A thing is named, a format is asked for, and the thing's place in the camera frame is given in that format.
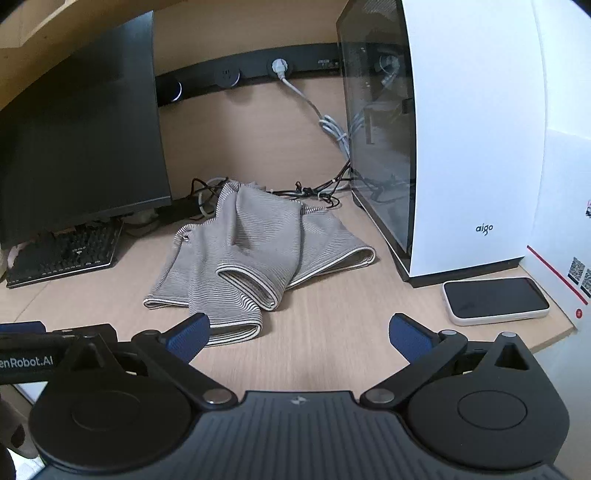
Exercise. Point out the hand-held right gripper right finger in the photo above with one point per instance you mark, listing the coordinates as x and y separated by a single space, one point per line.
410 339

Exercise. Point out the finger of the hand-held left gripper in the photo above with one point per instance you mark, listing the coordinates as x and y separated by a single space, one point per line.
23 327

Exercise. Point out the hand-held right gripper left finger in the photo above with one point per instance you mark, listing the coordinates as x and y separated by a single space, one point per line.
188 339

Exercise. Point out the grey striped garment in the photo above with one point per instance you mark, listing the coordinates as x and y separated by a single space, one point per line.
258 240

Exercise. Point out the person's left hand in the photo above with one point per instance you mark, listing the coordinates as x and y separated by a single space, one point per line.
11 417

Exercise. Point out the black keyboard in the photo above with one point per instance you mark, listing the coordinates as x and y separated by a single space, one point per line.
64 254

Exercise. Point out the smartphone in white case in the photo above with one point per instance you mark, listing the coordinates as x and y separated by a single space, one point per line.
496 301

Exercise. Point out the black adapter box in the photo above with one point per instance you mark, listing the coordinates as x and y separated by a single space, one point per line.
178 207

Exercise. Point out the black computer monitor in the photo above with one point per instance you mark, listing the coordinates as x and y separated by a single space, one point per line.
87 134

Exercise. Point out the white computer case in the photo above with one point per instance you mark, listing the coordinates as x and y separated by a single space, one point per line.
466 138

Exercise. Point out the white box with red stripe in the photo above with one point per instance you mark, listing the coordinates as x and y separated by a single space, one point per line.
565 152

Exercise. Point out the round black knob module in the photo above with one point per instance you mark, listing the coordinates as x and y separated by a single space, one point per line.
171 91

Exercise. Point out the round grey socket module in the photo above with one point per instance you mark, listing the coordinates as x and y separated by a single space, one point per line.
226 75

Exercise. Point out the black power socket track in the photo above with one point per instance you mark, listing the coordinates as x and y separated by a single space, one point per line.
249 76

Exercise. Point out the white power plug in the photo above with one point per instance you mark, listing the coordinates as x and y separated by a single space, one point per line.
278 68

